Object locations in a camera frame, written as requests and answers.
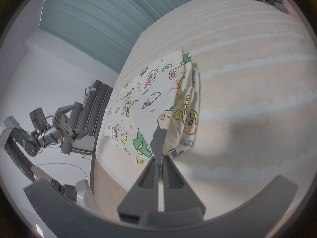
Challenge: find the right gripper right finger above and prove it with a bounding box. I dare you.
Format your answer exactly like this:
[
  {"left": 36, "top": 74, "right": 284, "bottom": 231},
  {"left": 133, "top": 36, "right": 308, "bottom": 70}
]
[{"left": 161, "top": 156, "right": 206, "bottom": 220}]

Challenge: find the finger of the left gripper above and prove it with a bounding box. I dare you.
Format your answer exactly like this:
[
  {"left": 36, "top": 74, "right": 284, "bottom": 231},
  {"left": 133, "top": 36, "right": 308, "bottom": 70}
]
[
  {"left": 75, "top": 127, "right": 95, "bottom": 140},
  {"left": 57, "top": 102, "right": 81, "bottom": 119}
]

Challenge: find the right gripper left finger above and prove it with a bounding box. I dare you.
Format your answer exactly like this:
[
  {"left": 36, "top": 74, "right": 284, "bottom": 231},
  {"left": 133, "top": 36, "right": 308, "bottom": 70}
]
[{"left": 118, "top": 157, "right": 161, "bottom": 224}]

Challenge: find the white printed pyjama top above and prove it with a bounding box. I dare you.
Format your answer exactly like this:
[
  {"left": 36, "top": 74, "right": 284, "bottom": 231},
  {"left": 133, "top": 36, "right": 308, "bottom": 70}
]
[{"left": 104, "top": 49, "right": 200, "bottom": 167}]

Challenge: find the blue-green curtain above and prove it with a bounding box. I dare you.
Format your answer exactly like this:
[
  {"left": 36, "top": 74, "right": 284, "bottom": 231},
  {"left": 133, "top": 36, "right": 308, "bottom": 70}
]
[{"left": 38, "top": 0, "right": 238, "bottom": 75}]

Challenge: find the bed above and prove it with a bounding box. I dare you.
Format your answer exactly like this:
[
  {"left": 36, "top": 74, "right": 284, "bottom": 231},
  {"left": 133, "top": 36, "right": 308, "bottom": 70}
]
[{"left": 90, "top": 0, "right": 317, "bottom": 220}]

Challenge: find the pink garment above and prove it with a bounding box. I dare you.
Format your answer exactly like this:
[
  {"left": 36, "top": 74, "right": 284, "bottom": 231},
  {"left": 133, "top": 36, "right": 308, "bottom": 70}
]
[{"left": 282, "top": 0, "right": 300, "bottom": 22}]

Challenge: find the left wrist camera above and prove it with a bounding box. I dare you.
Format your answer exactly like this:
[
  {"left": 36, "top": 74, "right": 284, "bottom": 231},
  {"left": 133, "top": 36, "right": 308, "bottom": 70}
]
[{"left": 29, "top": 108, "right": 48, "bottom": 131}]

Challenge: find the black cable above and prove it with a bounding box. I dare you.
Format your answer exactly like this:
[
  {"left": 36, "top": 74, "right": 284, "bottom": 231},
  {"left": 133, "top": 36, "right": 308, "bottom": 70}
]
[{"left": 35, "top": 163, "right": 90, "bottom": 183}]

